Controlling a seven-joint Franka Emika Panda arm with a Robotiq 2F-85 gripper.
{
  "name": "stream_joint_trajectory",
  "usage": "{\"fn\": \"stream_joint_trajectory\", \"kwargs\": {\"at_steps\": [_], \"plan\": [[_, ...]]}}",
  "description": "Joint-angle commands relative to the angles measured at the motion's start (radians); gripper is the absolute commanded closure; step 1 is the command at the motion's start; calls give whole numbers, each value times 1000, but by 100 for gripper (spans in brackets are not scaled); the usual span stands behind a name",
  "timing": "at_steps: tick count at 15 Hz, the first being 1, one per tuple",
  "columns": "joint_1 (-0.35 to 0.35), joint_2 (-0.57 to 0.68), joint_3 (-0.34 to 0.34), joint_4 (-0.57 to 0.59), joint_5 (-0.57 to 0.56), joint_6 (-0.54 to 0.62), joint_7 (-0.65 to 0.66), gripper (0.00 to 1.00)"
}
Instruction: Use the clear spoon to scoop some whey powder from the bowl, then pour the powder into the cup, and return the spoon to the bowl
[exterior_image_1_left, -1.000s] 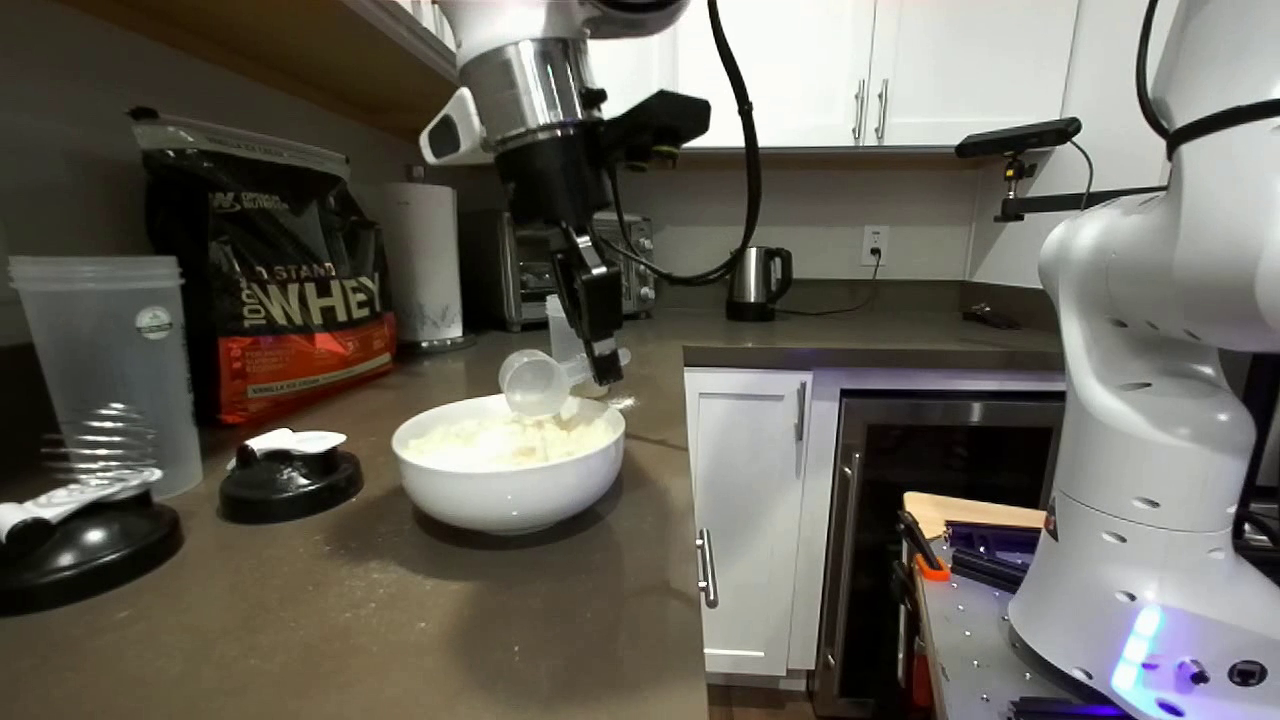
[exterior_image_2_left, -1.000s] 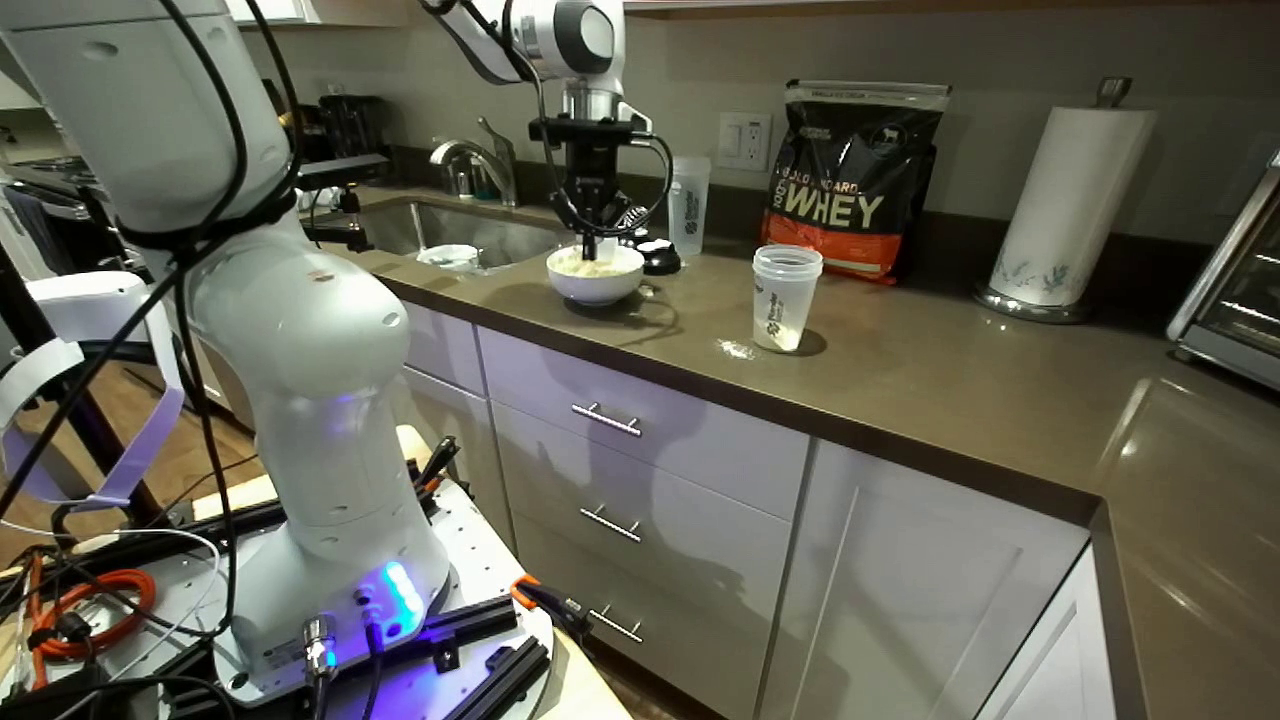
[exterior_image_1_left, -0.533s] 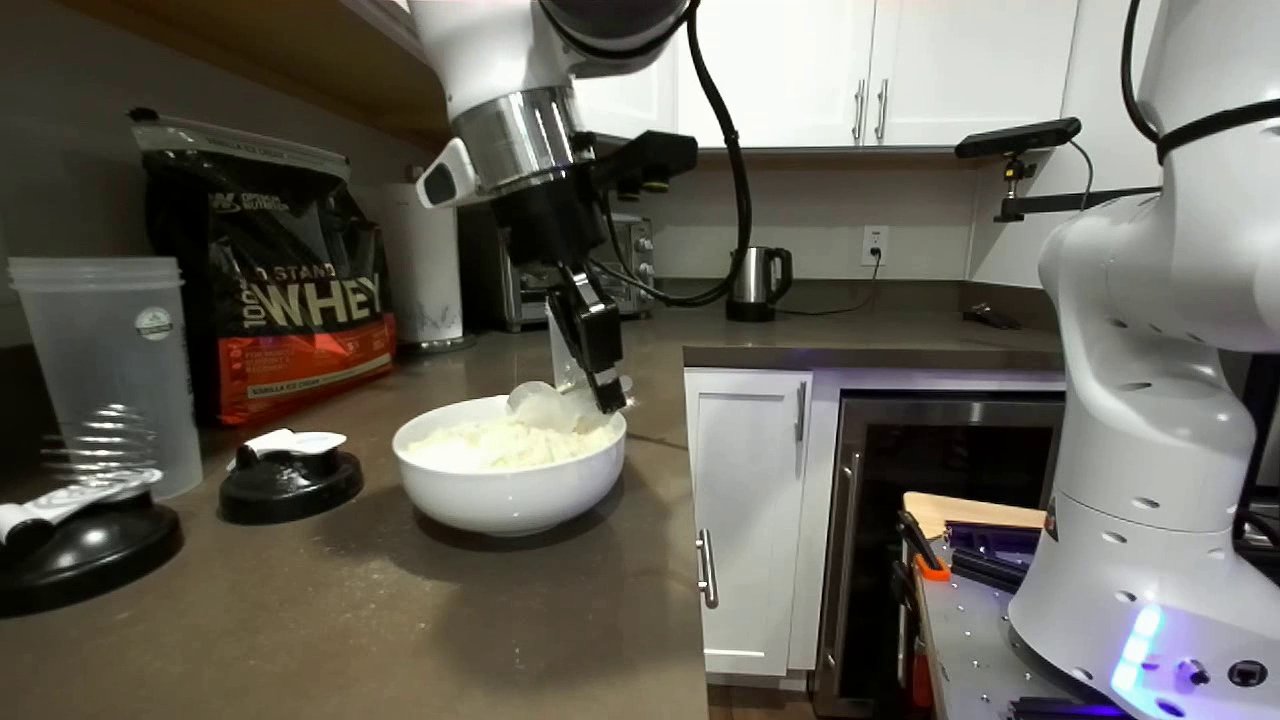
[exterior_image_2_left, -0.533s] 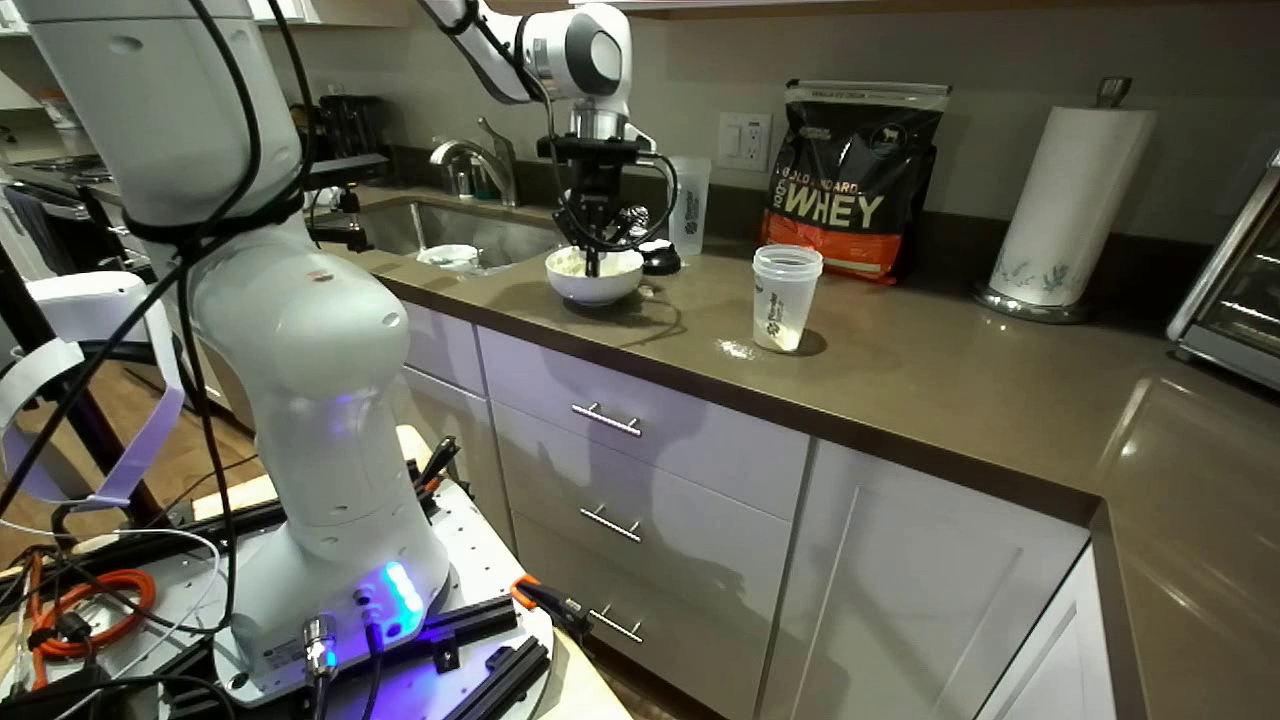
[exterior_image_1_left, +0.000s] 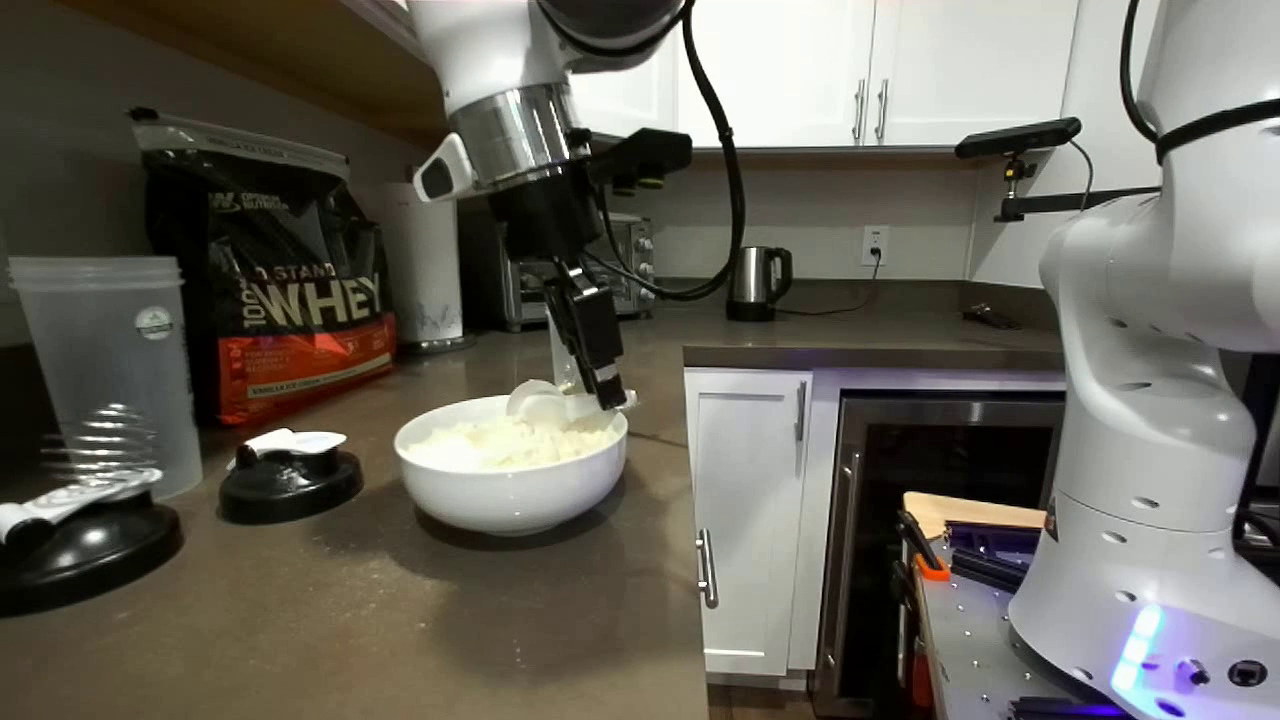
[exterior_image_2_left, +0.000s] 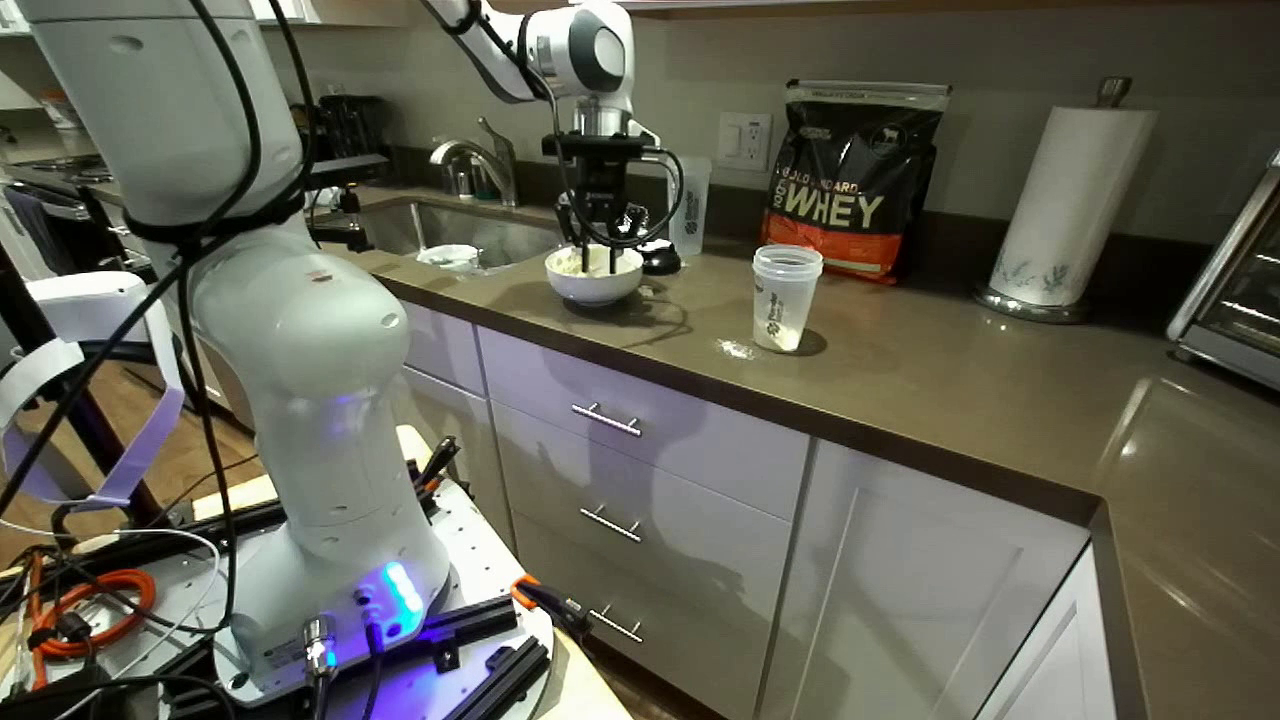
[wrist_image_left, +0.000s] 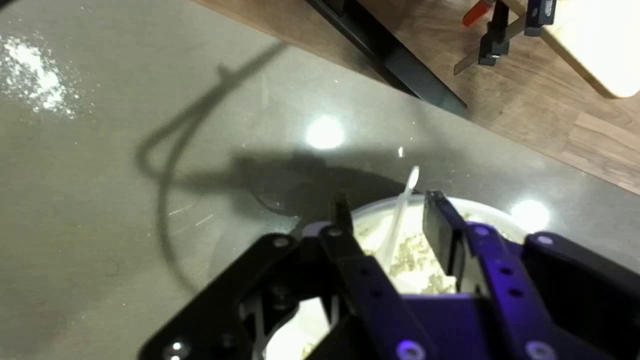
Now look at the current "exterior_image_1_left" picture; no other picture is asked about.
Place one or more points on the white wall outlet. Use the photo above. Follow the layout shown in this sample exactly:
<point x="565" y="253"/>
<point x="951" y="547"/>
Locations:
<point x="874" y="240"/>

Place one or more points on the white lower kitchen cabinets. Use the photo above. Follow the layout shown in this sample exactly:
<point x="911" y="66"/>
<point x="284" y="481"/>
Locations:
<point x="746" y="523"/>

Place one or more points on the white ceramic bowl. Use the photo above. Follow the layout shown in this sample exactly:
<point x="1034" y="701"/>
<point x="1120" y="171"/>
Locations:
<point x="515" y="494"/>

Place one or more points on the small black shaker lid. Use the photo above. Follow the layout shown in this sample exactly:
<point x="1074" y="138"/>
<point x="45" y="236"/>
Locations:
<point x="290" y="481"/>

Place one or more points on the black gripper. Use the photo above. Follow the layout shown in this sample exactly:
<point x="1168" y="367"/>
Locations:
<point x="544" y="222"/>

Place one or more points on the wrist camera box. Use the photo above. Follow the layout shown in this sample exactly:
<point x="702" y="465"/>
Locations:
<point x="642" y="155"/>

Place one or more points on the black red whey bag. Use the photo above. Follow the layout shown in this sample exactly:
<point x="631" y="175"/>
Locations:
<point x="283" y="293"/>

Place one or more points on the white paper towel roll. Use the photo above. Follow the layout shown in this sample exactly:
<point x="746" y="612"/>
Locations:
<point x="423" y="274"/>

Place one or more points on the small black counter object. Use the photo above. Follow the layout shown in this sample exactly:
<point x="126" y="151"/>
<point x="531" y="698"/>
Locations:
<point x="990" y="315"/>

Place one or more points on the black camera on stand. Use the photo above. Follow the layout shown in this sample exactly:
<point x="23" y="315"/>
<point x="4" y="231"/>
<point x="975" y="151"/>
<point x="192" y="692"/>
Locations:
<point x="1023" y="138"/>

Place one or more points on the orange black clamp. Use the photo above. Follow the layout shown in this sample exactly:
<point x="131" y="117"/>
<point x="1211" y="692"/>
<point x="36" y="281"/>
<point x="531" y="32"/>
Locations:
<point x="927" y="551"/>

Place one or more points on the robot mounting table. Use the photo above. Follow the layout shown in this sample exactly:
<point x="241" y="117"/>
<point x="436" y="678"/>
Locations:
<point x="975" y="653"/>

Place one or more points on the steel electric kettle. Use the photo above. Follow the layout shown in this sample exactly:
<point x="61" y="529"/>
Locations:
<point x="758" y="281"/>

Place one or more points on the light wooden board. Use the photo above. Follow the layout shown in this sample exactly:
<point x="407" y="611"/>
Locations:
<point x="975" y="511"/>

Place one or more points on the clear plastic scoop spoon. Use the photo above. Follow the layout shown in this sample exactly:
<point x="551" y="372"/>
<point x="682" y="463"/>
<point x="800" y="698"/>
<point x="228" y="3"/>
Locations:
<point x="542" y="400"/>

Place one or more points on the dark under-counter appliance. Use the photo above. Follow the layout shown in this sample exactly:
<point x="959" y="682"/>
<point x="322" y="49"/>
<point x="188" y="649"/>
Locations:
<point x="921" y="452"/>

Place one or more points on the tall clear shaker cup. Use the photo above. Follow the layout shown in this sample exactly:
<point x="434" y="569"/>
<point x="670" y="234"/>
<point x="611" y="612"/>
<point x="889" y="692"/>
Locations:
<point x="115" y="372"/>

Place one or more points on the large black shaker lid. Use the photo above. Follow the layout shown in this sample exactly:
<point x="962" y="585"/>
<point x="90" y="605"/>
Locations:
<point x="81" y="547"/>

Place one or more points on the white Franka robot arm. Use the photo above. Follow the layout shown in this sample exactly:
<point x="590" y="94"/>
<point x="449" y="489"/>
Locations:
<point x="1144" y="400"/>

